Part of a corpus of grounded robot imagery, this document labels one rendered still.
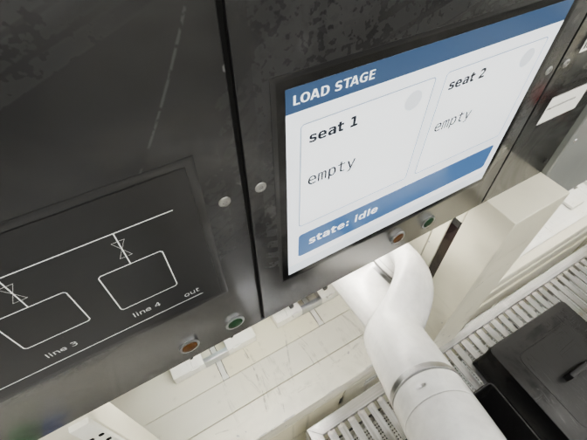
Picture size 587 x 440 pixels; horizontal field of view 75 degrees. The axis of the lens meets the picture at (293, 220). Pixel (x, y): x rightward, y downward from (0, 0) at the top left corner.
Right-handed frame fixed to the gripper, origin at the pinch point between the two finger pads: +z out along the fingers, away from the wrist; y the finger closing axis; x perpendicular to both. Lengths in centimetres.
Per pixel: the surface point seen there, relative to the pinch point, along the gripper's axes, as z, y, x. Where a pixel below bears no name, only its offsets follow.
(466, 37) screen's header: -31, -4, 49
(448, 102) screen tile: -31, -3, 43
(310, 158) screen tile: -30, -17, 43
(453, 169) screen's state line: -31.2, 1.9, 32.9
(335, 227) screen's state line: -30.6, -13.8, 32.6
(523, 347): -48, 39, -33
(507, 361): -48, 32, -33
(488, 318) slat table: -37, 45, -43
